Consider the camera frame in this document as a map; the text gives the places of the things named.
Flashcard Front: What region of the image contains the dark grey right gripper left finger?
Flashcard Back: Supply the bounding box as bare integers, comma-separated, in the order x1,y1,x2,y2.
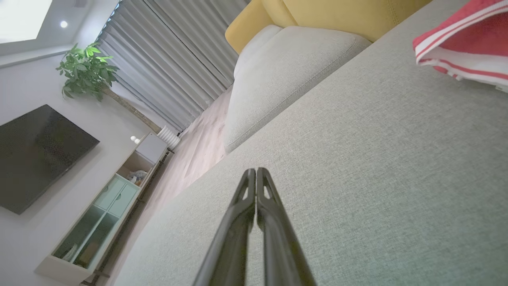
193,168,257,286

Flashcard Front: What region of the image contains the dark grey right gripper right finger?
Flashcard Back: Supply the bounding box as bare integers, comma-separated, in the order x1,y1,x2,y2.
256,167,317,286

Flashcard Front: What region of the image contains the red and white jersey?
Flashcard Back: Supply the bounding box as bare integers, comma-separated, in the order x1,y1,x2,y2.
413,0,508,94

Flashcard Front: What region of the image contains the grey soft toy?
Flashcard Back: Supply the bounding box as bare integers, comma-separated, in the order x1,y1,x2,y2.
127,170,148,186

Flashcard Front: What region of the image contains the grey fabric sofa seat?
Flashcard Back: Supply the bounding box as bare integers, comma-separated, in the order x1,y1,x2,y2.
113,0,508,286

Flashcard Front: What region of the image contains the white ribbed plant pot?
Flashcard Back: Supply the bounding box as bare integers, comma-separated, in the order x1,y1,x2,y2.
158,126,181,150

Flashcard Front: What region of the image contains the white mint television cabinet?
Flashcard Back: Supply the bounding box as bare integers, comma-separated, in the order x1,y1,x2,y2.
35,132,169,284

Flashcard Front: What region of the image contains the large grey sofa cushion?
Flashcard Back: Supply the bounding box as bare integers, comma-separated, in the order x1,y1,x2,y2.
224,26,371,153

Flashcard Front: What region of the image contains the grey pleated curtain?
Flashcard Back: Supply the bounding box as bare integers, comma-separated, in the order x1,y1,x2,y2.
97,0,250,131

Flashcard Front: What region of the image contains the black flat screen television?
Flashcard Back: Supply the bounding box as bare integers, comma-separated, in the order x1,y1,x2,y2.
0,104,100,215

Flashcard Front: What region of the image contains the green leafy indoor plant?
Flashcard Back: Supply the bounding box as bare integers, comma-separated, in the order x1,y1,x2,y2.
56,42,161,133

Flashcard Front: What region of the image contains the yellow sofa section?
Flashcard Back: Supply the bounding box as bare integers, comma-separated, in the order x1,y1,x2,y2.
225,0,433,55

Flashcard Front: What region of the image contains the bright ceiling light panel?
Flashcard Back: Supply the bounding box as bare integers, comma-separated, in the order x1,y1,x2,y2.
0,0,52,44

